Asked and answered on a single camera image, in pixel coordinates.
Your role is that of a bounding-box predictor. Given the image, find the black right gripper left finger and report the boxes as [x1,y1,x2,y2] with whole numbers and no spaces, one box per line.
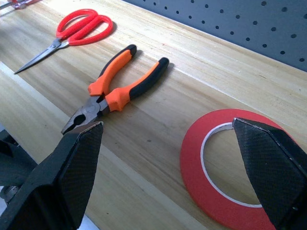
[0,121,104,230]

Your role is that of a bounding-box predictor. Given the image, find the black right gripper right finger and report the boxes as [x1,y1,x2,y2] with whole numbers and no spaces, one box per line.
[232,117,307,230]

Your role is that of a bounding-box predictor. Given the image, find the grey pegboard panel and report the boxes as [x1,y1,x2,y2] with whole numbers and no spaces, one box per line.
[121,0,307,72]

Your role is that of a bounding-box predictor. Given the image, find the red tape roll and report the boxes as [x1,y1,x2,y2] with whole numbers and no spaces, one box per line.
[180,109,296,230]

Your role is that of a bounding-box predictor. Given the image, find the orange and black pliers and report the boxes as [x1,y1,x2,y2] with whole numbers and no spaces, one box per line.
[61,44,170,135]

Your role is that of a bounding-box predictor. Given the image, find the red handled scissors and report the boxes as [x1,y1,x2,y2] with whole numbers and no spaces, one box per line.
[13,9,114,75]

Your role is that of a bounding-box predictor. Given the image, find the red handled screwdriver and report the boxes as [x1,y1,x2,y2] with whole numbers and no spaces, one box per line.
[0,0,40,11]

